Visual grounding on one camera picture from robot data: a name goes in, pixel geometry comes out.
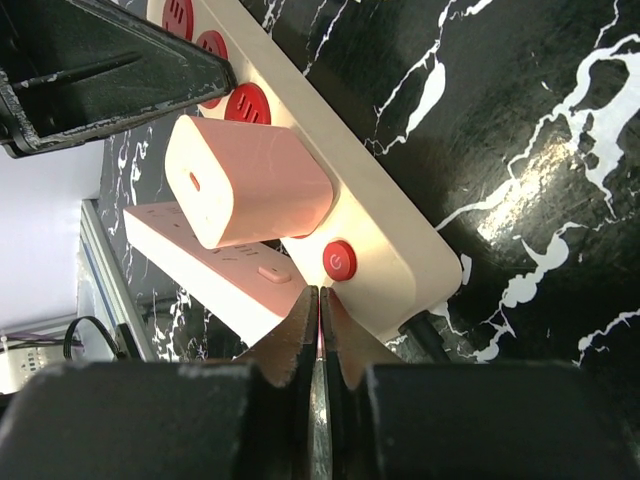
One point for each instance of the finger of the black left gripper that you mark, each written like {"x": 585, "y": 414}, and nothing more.
{"x": 74, "y": 72}

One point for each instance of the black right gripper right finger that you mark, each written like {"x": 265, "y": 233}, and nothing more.
{"x": 390, "y": 419}

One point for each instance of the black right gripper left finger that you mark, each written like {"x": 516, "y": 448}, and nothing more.
{"x": 242, "y": 419}

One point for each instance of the beige power strip red sockets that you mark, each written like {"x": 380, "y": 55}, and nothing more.
{"x": 374, "y": 248}

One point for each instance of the pink plug adapter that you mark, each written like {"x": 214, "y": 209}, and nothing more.
{"x": 244, "y": 183}

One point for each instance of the pink power strip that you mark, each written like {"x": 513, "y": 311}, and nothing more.
{"x": 250, "y": 288}

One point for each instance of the aluminium frame rail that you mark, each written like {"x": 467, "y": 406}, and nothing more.
{"x": 114, "y": 305}

